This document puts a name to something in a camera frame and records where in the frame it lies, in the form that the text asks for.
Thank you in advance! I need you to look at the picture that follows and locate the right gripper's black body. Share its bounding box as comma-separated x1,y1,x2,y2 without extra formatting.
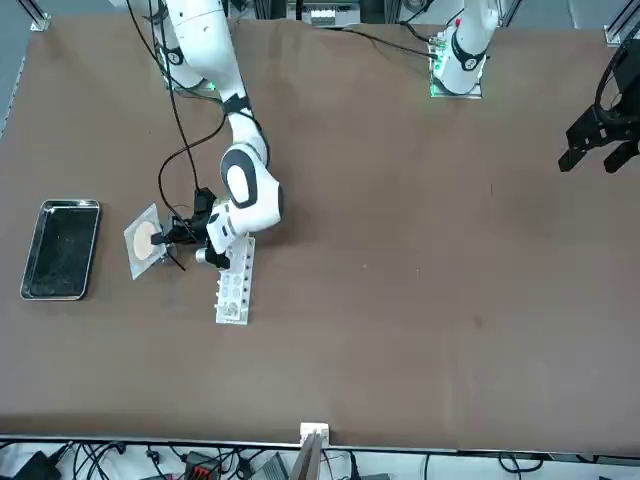
169,209,215,248

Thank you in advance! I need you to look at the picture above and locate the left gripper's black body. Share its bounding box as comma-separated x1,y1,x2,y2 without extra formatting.
598,37,640,135

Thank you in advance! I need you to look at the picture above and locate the stainless steel tray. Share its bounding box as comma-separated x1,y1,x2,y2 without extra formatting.
18,198,102,303

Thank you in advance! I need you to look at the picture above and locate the aluminium corner profile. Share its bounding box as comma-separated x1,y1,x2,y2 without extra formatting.
18,0,53,32
603,0,640,48

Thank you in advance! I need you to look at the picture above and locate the white test tube rack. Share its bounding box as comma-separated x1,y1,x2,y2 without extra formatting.
213,237,258,327

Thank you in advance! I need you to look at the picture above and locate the orange black converter box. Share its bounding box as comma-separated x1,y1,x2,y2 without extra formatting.
183,451,222,477

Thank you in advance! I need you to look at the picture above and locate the black finned power supply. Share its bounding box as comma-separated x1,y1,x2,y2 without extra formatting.
248,451,290,480

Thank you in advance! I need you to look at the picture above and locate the white power strip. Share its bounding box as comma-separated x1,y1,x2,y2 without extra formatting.
308,7,352,27

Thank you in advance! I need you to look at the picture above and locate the large black power brick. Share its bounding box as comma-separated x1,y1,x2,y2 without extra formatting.
12,451,57,480

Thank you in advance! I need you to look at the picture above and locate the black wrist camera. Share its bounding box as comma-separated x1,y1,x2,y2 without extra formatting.
192,186,215,215

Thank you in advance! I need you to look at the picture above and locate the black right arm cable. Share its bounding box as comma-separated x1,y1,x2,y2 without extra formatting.
124,0,226,236

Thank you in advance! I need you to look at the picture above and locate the black left arm base cable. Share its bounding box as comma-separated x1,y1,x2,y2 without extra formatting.
319,22,441,61

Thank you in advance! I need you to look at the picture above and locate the aluminium profile post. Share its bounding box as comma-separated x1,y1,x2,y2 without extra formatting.
291,421,332,480

